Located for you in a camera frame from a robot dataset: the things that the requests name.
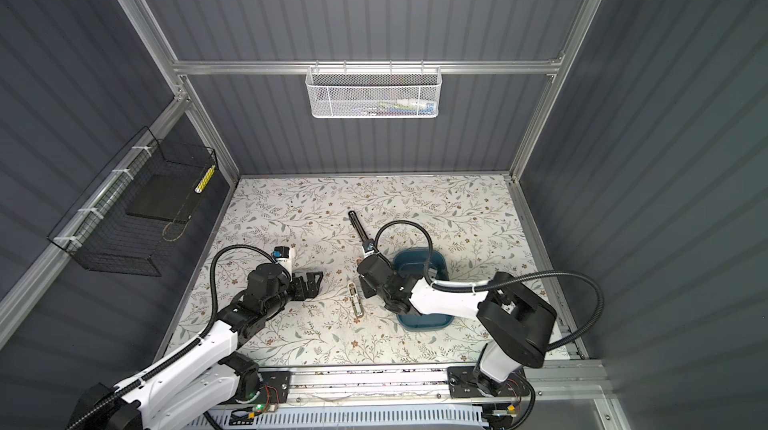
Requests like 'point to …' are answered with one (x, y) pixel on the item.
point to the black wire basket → (96, 230)
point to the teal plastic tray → (427, 322)
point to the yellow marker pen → (199, 188)
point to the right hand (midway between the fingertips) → (371, 273)
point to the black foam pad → (162, 196)
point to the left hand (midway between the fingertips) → (309, 275)
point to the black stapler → (368, 244)
